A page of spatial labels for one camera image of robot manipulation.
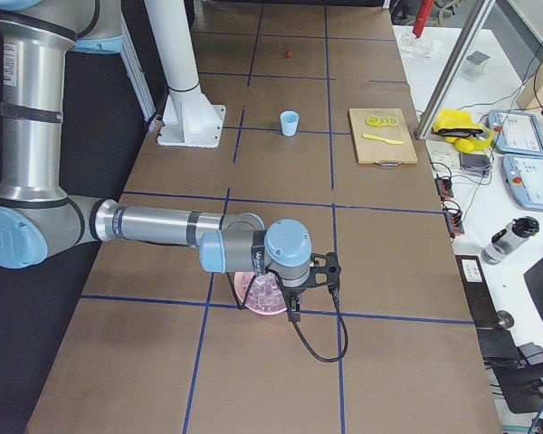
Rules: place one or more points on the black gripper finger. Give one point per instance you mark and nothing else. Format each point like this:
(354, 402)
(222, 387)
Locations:
(294, 312)

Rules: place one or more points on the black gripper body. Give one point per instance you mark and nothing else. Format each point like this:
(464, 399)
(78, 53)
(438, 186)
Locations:
(293, 294)

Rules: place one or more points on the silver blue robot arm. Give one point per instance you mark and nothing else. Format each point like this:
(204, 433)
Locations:
(38, 219)

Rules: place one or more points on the pink bowl of ice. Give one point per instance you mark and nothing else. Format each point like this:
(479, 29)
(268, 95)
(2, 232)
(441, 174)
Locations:
(260, 294)

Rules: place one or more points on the light blue paper cup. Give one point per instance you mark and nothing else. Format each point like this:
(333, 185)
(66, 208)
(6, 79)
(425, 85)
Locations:
(289, 122)

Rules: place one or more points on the wooden cutting board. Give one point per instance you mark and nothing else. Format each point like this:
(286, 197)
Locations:
(371, 152)

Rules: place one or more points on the yellow plastic knife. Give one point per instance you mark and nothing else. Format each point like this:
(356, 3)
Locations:
(389, 141)

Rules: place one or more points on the lemon slice near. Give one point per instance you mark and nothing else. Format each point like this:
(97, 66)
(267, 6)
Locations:
(373, 120)

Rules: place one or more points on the lemon slice far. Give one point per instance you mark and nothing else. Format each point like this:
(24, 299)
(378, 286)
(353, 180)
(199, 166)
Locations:
(392, 121)

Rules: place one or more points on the clear water bottle black cap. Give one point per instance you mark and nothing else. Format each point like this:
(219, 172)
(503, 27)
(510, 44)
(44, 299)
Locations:
(509, 239)

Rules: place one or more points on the lower teach pendant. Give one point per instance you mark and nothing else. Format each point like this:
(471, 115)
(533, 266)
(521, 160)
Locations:
(524, 177)

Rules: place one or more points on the teach pendant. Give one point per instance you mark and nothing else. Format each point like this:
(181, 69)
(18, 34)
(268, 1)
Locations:
(516, 132)
(524, 177)

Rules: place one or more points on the upper teach pendant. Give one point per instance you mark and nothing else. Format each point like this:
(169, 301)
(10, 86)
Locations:
(516, 132)

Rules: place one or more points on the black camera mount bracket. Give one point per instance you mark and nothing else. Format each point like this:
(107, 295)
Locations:
(324, 272)

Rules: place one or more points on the white camera stand pillar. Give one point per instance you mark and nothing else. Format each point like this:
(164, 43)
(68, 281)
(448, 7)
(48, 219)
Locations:
(189, 118)

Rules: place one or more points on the aluminium frame post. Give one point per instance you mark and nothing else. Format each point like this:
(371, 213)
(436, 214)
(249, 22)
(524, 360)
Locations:
(471, 27)

